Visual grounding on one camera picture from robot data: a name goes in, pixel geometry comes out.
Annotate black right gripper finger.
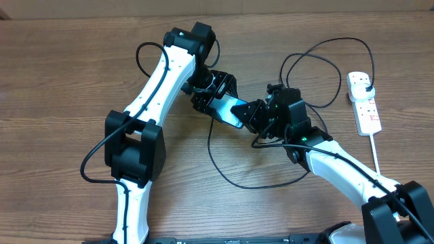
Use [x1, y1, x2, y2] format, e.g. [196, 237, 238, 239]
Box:
[242, 113, 271, 134]
[231, 99, 265, 117]

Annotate blue Galaxy smartphone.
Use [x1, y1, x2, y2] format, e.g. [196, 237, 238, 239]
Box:
[210, 94, 246, 129]

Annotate black charger cable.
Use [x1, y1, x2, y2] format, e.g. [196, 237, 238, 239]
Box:
[207, 37, 376, 190]

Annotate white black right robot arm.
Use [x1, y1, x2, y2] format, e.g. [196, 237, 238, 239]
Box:
[231, 85, 433, 243]

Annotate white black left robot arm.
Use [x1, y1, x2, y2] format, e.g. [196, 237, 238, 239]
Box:
[104, 22, 243, 243]

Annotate white charger plug adapter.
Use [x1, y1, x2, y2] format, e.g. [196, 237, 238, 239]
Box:
[349, 83, 376, 102]

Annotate white power strip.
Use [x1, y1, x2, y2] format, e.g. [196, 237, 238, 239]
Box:
[347, 71, 382, 136]

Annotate white power strip cord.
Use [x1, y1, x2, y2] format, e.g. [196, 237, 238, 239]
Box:
[368, 134, 381, 176]

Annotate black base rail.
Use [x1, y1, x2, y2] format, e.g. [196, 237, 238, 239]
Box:
[81, 232, 384, 244]

